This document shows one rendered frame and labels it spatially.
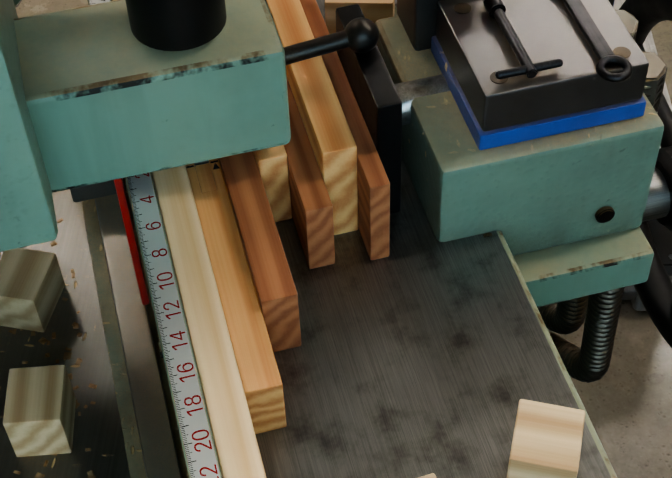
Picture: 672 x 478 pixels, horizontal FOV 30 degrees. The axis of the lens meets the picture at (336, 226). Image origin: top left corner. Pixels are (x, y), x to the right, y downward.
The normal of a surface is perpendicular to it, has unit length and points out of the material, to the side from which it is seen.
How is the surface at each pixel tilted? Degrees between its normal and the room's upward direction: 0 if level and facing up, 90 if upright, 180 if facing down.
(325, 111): 0
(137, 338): 0
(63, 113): 90
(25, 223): 90
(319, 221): 90
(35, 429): 90
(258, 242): 0
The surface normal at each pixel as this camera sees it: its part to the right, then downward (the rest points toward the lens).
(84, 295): -0.03, -0.66
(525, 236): 0.25, 0.72
